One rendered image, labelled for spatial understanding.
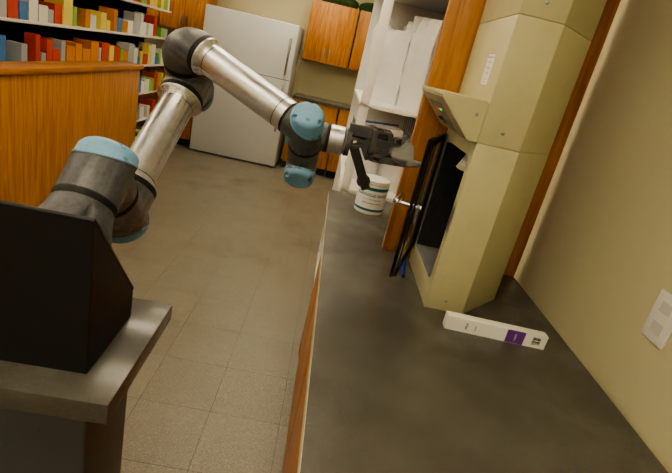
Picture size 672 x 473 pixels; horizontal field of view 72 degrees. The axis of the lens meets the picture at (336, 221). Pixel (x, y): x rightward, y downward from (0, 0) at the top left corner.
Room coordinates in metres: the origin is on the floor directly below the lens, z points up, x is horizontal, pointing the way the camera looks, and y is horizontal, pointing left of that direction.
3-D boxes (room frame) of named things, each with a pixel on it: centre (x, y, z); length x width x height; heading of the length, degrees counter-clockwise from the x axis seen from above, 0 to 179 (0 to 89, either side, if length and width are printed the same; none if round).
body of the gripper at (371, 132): (1.21, -0.04, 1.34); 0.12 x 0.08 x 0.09; 94
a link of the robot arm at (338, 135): (1.21, 0.04, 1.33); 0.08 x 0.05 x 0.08; 4
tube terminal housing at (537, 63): (1.33, -0.41, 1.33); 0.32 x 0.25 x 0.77; 4
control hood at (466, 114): (1.32, -0.23, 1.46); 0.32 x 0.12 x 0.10; 4
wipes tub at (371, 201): (1.95, -0.13, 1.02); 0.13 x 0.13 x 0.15
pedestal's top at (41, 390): (0.72, 0.46, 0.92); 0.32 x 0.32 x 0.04; 5
